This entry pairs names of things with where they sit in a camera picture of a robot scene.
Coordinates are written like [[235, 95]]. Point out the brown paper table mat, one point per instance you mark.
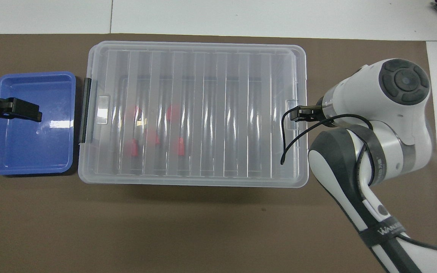
[[218, 227]]

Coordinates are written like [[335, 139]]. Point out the blue plastic tray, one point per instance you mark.
[[25, 151]]

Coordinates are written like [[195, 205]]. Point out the red block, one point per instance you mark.
[[181, 146], [132, 112], [134, 147], [173, 112], [152, 136]]

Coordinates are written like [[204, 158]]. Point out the clear plastic storage box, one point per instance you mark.
[[226, 81]]

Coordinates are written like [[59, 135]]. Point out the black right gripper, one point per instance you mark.
[[317, 113]]

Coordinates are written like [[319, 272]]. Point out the clear ribbed plastic box lid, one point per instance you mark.
[[241, 167]]

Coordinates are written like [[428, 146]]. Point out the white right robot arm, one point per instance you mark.
[[393, 106]]

